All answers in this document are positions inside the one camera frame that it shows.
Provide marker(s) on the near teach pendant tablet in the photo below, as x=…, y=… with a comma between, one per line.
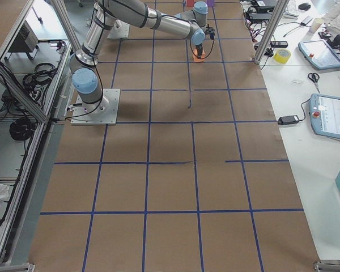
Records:
x=324, y=111

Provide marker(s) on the pink foam block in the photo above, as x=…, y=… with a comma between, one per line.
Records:
x=190, y=3

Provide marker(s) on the orange foam block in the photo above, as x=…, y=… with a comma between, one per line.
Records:
x=199, y=58

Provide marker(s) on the purple foam block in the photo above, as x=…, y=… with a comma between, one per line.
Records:
x=210, y=3

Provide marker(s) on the far teach pendant tablet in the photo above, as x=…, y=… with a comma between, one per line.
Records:
x=319, y=54

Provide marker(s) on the aluminium frame post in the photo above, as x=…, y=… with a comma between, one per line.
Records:
x=271, y=27

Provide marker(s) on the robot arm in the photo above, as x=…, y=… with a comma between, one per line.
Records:
x=190, y=25

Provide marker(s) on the black remote handset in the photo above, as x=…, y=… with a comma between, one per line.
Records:
x=279, y=44

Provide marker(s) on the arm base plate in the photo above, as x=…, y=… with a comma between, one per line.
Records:
x=105, y=113
x=120, y=30

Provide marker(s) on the teach pendant tablet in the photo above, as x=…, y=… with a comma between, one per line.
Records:
x=319, y=54
x=324, y=111

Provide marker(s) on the paper cup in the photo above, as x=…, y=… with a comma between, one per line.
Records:
x=316, y=24

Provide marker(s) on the black handled scissors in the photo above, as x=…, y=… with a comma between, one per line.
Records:
x=314, y=77

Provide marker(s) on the black power adapter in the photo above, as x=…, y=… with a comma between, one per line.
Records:
x=288, y=120

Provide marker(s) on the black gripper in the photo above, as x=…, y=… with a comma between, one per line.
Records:
x=198, y=47

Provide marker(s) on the black computer mouse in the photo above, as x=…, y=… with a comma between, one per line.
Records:
x=304, y=6

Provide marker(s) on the yellow tape roll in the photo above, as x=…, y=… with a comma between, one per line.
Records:
x=282, y=56

